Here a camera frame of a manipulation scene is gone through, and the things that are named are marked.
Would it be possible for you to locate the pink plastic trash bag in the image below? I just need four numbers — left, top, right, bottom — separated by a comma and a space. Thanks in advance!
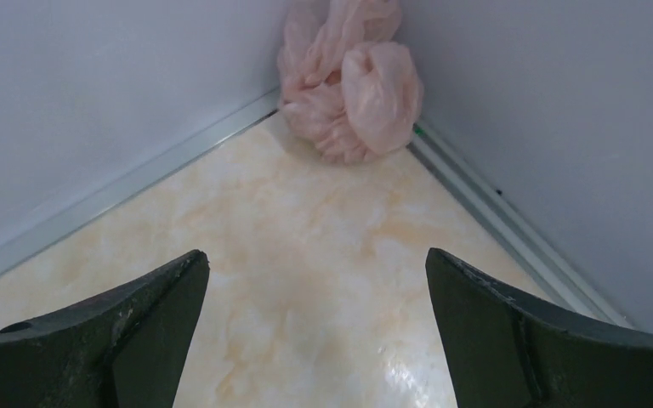
277, 1, 424, 164

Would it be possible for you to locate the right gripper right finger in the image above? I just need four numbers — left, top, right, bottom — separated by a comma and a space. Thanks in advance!
425, 248, 653, 408

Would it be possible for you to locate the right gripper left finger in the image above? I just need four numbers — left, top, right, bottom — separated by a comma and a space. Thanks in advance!
0, 250, 209, 407

